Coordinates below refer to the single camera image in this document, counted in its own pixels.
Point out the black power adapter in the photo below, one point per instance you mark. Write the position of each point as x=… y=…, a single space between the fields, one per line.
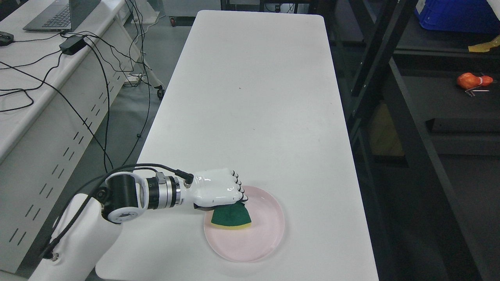
x=72 y=45

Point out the black computer mouse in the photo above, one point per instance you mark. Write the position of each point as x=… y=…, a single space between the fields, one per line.
x=6 y=38

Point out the blue plastic crate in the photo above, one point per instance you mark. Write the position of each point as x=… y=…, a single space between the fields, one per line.
x=475 y=16

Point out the green yellow sponge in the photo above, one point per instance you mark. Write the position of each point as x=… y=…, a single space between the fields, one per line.
x=234 y=216

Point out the pink plate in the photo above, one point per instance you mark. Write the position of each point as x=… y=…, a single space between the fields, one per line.
x=255 y=241

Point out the dark metal shelf rack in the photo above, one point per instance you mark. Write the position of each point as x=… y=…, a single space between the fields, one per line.
x=426 y=154

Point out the grey laptop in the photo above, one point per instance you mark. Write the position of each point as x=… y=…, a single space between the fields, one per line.
x=62 y=15

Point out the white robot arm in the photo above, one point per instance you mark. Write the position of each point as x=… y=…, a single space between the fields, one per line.
x=91 y=223

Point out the metal hex keys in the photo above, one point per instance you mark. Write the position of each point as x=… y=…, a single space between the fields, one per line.
x=475 y=92

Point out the white side desk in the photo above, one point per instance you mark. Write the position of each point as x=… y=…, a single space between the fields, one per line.
x=41 y=143

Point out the yellow cloth piece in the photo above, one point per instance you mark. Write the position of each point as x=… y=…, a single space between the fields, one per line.
x=485 y=47

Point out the orange red toy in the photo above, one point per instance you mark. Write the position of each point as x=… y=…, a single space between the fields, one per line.
x=469 y=81

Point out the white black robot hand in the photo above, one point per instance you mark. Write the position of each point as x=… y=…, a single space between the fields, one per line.
x=212 y=188

